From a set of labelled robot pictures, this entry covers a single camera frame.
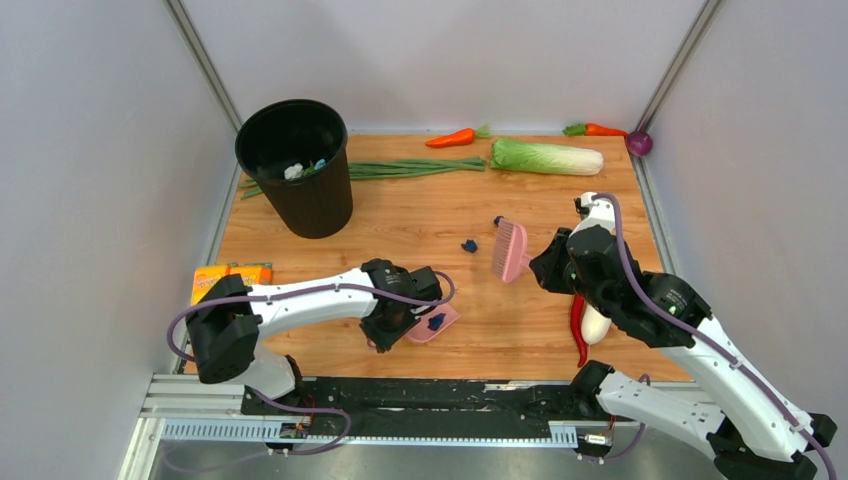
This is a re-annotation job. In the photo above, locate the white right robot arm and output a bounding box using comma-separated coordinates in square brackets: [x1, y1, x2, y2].
[529, 192, 837, 479]

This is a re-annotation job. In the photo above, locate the napa cabbage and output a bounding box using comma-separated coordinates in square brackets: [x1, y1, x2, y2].
[489, 138, 604, 176]

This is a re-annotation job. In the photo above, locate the blue paper scrap bottom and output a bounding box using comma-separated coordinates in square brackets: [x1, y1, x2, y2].
[427, 313, 446, 332]

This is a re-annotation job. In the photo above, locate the purple onion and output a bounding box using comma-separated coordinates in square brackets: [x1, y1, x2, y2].
[625, 131, 654, 157]

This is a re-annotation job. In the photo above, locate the black trash bin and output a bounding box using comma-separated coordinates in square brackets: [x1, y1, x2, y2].
[235, 99, 353, 239]

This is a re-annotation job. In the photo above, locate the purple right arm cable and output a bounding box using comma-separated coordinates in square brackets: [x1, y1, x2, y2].
[576, 192, 839, 480]

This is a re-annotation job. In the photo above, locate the orange carrot left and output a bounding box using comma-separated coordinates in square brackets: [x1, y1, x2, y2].
[425, 125, 490, 149]

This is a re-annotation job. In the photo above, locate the orange carrot right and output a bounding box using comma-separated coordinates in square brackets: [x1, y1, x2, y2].
[563, 123, 628, 137]

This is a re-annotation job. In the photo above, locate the orange carrot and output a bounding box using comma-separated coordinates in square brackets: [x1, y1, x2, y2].
[563, 123, 628, 137]
[425, 125, 490, 149]

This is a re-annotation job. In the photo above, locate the blue paper scrap centre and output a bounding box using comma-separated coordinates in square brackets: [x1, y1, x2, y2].
[461, 239, 478, 253]

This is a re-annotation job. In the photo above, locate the white paper in bin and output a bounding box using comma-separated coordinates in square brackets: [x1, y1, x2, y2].
[284, 163, 304, 181]

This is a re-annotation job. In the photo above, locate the orange yellow snack box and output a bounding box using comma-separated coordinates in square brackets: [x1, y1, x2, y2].
[190, 265, 230, 305]

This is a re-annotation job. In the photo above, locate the pink hand brush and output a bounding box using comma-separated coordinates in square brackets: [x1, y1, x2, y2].
[491, 216, 531, 284]

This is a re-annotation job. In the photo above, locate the white radish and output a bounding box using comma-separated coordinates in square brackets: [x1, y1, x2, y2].
[580, 305, 612, 345]

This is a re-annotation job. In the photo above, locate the red chili pepper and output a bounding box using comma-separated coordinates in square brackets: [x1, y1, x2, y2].
[569, 294, 588, 368]

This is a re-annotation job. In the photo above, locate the green scallions bunch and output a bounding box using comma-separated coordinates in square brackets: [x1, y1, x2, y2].
[238, 156, 486, 199]

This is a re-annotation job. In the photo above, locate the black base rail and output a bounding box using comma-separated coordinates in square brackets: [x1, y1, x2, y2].
[239, 376, 637, 441]

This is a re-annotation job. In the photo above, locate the pink dustpan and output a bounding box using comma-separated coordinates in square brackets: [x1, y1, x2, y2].
[405, 304, 461, 344]

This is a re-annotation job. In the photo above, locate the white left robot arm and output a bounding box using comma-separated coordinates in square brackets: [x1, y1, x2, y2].
[178, 258, 456, 415]

